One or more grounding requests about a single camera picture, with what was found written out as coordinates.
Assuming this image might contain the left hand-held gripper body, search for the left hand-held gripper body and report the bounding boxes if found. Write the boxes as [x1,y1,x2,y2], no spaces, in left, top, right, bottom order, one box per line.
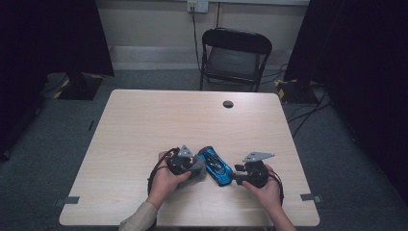
[166,143,196,176]

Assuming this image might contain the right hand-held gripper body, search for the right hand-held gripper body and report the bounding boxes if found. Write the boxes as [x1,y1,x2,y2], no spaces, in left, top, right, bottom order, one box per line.
[242,151,276,190]

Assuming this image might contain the grey speckled cloth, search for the grey speckled cloth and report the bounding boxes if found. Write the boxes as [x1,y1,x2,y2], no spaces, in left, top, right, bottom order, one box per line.
[177,155,208,189]

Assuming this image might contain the blue toy car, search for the blue toy car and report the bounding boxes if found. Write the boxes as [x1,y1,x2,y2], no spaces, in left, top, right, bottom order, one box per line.
[196,145,236,188]

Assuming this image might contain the person's right hand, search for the person's right hand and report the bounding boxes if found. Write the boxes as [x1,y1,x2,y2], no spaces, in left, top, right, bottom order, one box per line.
[242,164,284,214]

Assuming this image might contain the person's left hand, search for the person's left hand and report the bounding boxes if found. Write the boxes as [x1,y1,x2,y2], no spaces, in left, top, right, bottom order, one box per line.
[146,151,193,210]

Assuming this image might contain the grey tape strip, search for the grey tape strip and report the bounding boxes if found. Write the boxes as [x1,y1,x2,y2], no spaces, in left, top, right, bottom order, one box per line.
[54,195,81,208]
[300,192,322,204]

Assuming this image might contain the black stand base yellow tape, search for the black stand base yellow tape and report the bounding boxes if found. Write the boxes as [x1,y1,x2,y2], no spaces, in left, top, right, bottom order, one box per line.
[273,78,319,105]
[53,71,104,101]

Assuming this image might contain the black folding chair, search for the black folding chair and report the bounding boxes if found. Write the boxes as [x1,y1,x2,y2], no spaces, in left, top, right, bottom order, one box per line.
[199,27,273,93]

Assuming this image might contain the black curtain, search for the black curtain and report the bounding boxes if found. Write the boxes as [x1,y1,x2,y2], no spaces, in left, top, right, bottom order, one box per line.
[283,0,408,206]
[0,0,115,162]

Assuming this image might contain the right hand-held gripper cable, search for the right hand-held gripper cable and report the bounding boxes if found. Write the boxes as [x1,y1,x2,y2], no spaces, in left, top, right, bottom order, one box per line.
[268,168,286,207]

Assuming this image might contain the black floor cables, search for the black floor cables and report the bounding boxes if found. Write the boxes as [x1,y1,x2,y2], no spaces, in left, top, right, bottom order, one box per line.
[287,86,332,139]

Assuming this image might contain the black power cable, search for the black power cable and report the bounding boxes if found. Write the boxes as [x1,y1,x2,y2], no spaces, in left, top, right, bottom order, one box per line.
[191,7,202,73]

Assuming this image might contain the white wall socket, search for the white wall socket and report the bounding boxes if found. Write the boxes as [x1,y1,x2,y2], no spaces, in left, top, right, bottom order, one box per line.
[187,0,210,13]

